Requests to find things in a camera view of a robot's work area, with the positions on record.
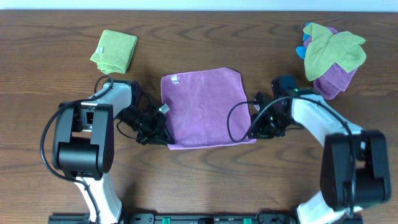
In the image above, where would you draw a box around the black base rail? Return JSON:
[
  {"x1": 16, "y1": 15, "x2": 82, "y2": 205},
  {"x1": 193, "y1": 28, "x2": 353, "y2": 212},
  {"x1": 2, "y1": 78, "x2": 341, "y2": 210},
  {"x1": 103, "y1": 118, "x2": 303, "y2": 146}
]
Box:
[{"x1": 48, "y1": 213, "x2": 364, "y2": 224}]

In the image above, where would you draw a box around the crumpled purple cloth in pile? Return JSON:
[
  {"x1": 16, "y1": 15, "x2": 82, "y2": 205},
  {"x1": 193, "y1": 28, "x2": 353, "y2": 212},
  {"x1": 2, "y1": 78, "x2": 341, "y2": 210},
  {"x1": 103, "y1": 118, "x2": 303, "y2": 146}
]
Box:
[{"x1": 303, "y1": 27, "x2": 358, "y2": 100}]

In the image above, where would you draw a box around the blue cloth in pile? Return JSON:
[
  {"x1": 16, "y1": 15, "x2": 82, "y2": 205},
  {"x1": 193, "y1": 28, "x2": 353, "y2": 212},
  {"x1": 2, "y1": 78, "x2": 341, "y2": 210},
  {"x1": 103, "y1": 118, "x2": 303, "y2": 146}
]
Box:
[{"x1": 295, "y1": 33, "x2": 310, "y2": 59}]

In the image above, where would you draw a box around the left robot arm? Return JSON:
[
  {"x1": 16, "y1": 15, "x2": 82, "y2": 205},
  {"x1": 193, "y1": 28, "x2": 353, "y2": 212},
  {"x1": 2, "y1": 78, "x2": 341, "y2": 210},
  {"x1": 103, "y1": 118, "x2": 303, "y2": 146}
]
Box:
[{"x1": 45, "y1": 75, "x2": 175, "y2": 223}]

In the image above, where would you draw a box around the crumpled green cloth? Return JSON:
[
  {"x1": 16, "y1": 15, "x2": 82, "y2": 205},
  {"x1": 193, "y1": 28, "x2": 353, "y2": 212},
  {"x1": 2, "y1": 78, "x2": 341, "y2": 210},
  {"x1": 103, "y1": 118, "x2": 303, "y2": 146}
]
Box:
[{"x1": 303, "y1": 22, "x2": 366, "y2": 81}]

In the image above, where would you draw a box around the purple microfiber cloth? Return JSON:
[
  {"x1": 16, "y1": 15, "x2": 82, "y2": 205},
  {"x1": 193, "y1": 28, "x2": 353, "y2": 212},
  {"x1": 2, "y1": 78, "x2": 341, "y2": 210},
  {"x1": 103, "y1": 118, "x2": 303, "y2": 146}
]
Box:
[{"x1": 160, "y1": 67, "x2": 251, "y2": 150}]

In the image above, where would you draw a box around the folded green cloth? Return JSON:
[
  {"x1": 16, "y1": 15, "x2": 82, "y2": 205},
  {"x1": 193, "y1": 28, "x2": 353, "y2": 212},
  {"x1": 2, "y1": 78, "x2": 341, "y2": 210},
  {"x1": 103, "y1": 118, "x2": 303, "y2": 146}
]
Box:
[{"x1": 90, "y1": 30, "x2": 138, "y2": 74}]

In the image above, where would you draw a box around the left black cable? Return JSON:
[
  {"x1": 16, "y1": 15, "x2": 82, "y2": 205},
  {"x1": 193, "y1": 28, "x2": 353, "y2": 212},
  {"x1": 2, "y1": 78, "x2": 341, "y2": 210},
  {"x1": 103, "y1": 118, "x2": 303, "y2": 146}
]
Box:
[{"x1": 39, "y1": 74, "x2": 141, "y2": 224}]

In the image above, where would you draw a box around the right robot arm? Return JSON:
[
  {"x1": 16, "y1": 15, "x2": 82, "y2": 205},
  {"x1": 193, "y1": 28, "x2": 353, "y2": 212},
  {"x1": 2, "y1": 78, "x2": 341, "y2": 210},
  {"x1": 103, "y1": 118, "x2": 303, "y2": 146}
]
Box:
[{"x1": 248, "y1": 76, "x2": 391, "y2": 223}]

